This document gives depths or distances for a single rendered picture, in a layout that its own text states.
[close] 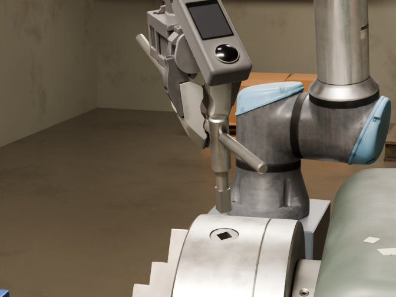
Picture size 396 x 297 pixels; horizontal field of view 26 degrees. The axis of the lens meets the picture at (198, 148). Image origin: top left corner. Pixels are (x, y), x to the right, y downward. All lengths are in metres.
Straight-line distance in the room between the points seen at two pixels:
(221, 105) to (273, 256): 0.18
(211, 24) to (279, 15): 7.56
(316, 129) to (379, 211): 0.42
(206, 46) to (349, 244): 0.26
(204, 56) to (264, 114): 0.61
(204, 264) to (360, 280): 0.21
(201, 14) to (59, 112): 7.44
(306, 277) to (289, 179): 0.51
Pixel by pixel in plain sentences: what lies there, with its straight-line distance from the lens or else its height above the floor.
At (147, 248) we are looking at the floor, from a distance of 4.71.
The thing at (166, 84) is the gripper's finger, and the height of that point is 1.41.
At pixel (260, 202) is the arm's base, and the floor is 1.13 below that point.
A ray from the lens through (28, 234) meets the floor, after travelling 5.02.
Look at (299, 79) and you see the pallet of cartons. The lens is 7.76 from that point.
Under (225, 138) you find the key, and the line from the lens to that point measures 0.91.
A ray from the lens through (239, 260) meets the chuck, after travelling 0.96.
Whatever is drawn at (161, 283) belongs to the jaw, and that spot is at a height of 1.15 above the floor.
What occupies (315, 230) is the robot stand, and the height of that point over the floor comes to 1.09.
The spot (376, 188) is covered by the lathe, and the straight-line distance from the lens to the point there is 1.13.
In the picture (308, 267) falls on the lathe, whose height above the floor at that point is 1.19.
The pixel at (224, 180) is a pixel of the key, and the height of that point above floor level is 1.30.
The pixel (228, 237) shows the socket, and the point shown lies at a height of 1.23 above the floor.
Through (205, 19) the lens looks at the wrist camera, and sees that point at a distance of 0.89.
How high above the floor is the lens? 1.55
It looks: 13 degrees down
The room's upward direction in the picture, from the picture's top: straight up
